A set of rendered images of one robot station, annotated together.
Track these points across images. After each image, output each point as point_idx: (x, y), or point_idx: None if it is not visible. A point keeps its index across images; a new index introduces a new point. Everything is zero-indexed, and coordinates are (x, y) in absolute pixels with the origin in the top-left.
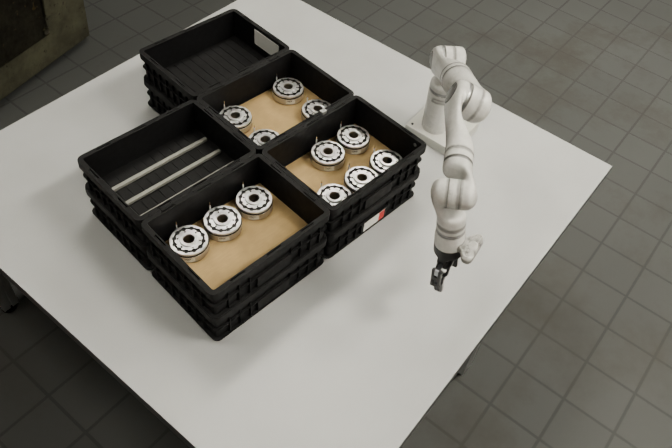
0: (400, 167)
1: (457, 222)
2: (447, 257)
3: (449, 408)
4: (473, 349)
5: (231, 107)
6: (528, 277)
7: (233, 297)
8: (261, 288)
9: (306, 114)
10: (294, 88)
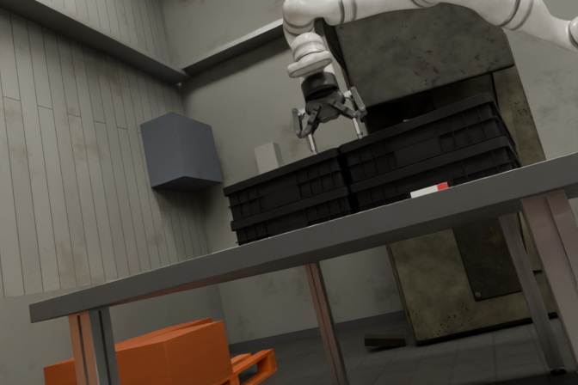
0: (437, 114)
1: (294, 39)
2: (303, 92)
3: None
4: (314, 225)
5: None
6: (525, 173)
7: (246, 209)
8: (269, 210)
9: None
10: None
